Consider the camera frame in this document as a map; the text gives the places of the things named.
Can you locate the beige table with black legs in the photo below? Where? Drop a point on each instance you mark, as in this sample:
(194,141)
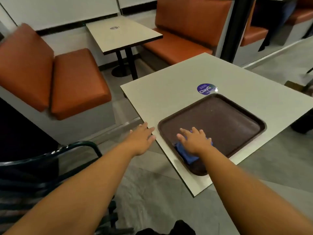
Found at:
(122,36)

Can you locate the black partition post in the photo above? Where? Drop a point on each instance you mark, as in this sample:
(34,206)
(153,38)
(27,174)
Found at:
(236,29)

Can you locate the brown plastic tray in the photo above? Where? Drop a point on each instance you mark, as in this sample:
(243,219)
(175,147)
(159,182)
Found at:
(220,119)

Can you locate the orange cushioned bench grey base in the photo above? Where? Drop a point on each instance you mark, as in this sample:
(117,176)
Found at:
(78,83)

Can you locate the round purple sticker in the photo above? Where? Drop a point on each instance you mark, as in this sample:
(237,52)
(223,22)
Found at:
(205,89)

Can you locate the dark green metal chair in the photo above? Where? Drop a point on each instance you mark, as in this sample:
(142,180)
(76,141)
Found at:
(84,143)

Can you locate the beige square table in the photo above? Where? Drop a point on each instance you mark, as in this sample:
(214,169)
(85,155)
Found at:
(171,100)

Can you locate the blue cleaning cloth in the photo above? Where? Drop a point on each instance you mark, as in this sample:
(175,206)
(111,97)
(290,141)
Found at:
(188,157)

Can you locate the person's black shorts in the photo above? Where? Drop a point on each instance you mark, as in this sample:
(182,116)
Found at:
(181,228)

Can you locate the person's right forearm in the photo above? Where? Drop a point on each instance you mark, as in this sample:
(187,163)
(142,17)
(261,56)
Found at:
(244,198)

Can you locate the person's left forearm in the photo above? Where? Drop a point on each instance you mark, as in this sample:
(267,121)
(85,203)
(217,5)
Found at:
(80,193)

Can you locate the person's left hand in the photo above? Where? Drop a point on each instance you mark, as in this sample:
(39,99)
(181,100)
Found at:
(139,141)

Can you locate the orange booth seat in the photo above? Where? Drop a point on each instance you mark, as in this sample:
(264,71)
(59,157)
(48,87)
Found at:
(254,35)
(300,15)

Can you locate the person's right hand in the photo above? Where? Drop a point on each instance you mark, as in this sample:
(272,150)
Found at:
(196,143)

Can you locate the long orange booth bench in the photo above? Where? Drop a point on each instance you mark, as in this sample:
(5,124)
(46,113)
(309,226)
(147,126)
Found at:
(190,19)

